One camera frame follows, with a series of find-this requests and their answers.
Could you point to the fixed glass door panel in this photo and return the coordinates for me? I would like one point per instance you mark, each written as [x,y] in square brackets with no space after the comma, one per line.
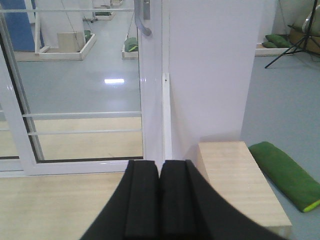
[12,112]

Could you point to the green sandbag far right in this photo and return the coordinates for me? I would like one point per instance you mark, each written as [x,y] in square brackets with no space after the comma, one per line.
[276,41]

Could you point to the light wooden box block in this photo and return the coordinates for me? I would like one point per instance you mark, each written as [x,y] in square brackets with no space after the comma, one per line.
[231,170]

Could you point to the white wooden brace strip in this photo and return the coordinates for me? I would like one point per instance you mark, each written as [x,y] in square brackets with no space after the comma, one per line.
[166,117]

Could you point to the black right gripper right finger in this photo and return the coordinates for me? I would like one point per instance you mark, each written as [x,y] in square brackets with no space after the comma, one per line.
[191,209]

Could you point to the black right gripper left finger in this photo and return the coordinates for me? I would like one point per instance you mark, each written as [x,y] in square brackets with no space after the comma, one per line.
[132,212]

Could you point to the white framed sliding glass door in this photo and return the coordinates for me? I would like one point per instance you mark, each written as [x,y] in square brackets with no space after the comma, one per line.
[92,115]

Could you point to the green sandbag with yellow edge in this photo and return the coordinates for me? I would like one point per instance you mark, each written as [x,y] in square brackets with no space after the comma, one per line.
[289,177]

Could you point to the green sandbag behind door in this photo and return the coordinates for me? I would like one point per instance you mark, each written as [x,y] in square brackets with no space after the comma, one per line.
[131,45]

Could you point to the grey metal door handle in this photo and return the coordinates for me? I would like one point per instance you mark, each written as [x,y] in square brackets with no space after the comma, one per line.
[139,18]

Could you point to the silver door lock plate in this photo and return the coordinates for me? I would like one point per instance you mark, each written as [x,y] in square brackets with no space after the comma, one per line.
[146,9]

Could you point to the white wall panel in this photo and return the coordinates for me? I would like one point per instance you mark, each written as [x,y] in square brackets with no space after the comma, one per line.
[212,46]

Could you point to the white framed wooden platform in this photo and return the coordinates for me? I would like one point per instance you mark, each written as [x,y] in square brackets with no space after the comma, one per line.
[72,46]

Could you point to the black tripod stand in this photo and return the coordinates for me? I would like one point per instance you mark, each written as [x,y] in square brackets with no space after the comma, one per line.
[300,46]

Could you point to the blue panel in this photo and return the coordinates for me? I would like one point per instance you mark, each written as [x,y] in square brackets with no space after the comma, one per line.
[19,24]

